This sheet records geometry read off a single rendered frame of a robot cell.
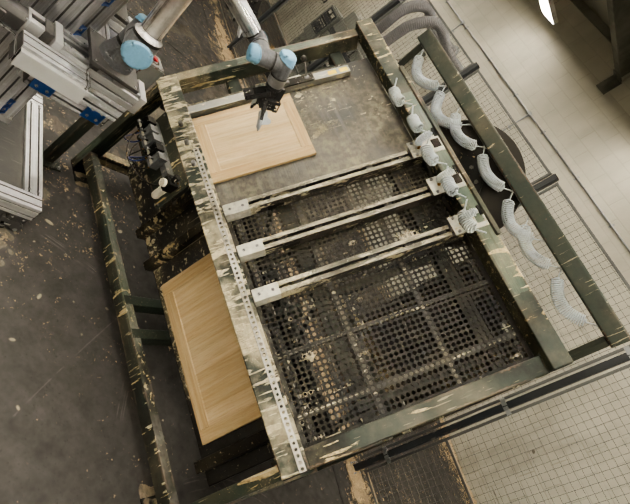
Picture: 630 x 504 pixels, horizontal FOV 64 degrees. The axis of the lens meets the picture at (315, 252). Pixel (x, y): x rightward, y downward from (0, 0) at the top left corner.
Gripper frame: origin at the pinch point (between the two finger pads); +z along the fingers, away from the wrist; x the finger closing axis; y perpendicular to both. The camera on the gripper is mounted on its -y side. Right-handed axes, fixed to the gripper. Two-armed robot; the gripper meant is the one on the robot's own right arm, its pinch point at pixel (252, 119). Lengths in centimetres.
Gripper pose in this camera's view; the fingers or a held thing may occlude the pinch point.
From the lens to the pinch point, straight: 234.2
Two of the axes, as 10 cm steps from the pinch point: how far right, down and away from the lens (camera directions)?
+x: -2.7, -8.1, 5.1
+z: -4.6, 5.8, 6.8
